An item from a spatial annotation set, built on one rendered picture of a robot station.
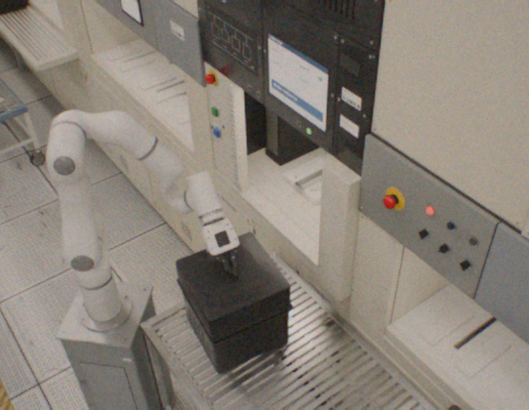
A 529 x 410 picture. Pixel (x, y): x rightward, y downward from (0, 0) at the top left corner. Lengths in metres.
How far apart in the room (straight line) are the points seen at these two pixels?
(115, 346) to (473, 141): 1.41
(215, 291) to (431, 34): 1.01
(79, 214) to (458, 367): 1.26
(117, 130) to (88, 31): 1.96
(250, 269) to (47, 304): 1.71
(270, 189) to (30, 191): 2.05
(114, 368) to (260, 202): 0.85
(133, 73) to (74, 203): 1.66
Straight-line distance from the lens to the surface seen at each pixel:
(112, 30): 3.76
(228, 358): 2.10
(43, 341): 3.36
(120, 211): 3.90
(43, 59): 3.92
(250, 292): 1.96
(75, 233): 2.00
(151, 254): 3.60
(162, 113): 3.14
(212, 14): 2.23
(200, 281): 2.00
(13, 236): 3.96
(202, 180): 1.96
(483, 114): 1.44
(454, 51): 1.44
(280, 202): 2.53
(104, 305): 2.27
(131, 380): 2.46
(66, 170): 1.79
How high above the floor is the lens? 2.56
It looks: 42 degrees down
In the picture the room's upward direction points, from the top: 2 degrees counter-clockwise
